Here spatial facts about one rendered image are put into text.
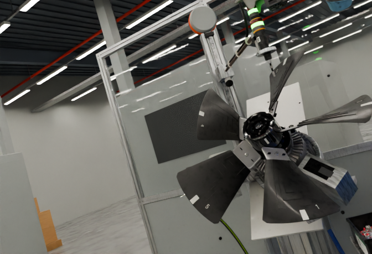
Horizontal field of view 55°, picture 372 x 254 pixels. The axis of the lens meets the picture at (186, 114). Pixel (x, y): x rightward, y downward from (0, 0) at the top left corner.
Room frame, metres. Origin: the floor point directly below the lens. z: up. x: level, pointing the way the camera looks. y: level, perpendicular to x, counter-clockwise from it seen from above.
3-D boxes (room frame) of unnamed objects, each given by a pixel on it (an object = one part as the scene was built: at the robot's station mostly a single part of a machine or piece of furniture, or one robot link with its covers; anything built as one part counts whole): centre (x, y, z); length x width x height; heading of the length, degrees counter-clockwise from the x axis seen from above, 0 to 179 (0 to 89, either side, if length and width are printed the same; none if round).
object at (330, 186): (1.24, -0.39, 0.98); 0.20 x 0.16 x 0.20; 152
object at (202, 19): (1.95, -0.24, 1.88); 0.17 x 0.15 x 0.16; 62
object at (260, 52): (1.25, -0.33, 1.50); 0.09 x 0.07 x 0.10; 7
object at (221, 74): (1.86, -0.25, 1.55); 0.10 x 0.07 x 0.08; 7
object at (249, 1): (1.20, -0.32, 1.64); 0.09 x 0.03 x 0.06; 79
